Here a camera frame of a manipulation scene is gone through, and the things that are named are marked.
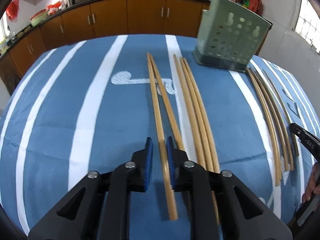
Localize green basin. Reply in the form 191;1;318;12
30;9;48;27

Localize green perforated utensil holder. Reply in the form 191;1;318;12
193;0;272;73

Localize brown kitchen cabinets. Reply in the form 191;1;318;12
1;0;209;94

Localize window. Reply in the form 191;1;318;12
295;0;320;55

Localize blue white striped tablecloth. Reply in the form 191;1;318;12
1;35;315;239

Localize person's right hand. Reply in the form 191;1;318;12
302;163;320;203

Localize bamboo chopstick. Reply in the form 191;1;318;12
246;67;281;186
187;63;220;173
147;53;184;150
180;57;214;172
147;53;178;220
251;70;295;171
173;54;206;169
247;68;291;177

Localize red plastic bag on wall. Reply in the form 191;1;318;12
6;0;20;21

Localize dark thin chopstick far right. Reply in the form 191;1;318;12
262;70;300;156

